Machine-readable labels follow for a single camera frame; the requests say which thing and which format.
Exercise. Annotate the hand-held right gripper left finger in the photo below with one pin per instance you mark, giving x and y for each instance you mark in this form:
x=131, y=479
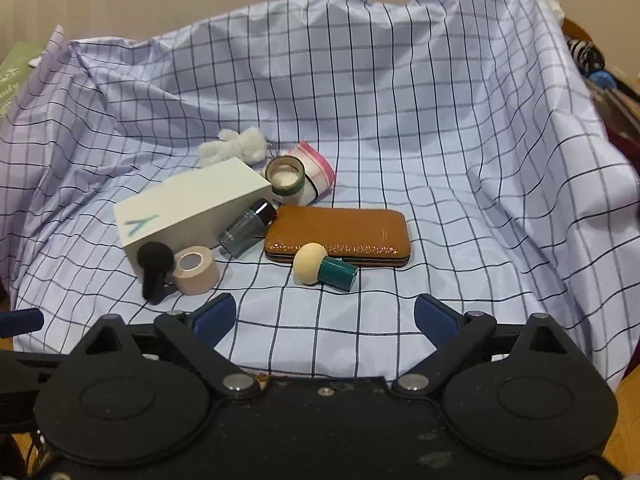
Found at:
x=216, y=316

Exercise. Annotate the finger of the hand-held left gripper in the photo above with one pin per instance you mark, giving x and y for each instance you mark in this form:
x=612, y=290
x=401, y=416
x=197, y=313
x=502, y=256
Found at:
x=20, y=322

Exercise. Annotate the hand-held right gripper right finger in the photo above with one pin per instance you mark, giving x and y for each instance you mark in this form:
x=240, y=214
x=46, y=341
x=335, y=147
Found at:
x=436, y=319

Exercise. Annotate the black fluffy puff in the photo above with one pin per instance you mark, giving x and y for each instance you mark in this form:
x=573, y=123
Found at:
x=156, y=260

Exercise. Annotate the green rimmed tape roll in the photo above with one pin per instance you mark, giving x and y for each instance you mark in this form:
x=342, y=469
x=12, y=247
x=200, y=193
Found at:
x=285, y=175

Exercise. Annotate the white plush toy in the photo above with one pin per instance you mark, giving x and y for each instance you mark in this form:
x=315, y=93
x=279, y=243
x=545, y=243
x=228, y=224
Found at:
x=235, y=146

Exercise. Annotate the pink and white cloth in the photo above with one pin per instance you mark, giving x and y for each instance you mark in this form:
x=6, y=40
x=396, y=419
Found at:
x=317, y=170

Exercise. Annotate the beige tape roll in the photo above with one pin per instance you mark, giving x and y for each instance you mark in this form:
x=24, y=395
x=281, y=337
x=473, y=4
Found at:
x=197, y=272

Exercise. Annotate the dark glass bottle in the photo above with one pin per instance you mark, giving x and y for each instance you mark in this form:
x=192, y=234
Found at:
x=245, y=230

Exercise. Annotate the white cardboard box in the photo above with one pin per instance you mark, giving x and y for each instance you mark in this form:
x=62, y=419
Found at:
x=190, y=200

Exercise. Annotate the brown leather case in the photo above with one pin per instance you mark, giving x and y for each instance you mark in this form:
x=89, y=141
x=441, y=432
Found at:
x=340, y=227

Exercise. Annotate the checked white bed sheet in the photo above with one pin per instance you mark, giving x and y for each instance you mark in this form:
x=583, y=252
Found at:
x=400, y=135

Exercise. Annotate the green printed bag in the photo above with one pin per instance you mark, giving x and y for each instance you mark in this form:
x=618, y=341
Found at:
x=17, y=75

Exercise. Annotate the blue ball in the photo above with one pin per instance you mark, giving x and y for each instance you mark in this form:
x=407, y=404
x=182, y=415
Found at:
x=601, y=80

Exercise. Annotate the zebra striped object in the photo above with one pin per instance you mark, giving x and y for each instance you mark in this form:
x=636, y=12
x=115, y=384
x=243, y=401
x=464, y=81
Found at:
x=585, y=55

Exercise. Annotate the curved wooden chair back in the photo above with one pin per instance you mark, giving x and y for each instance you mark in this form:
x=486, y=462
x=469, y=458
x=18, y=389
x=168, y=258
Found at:
x=575, y=27

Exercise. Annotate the white crumpled cloth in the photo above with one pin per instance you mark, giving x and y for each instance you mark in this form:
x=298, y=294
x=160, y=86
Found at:
x=552, y=2

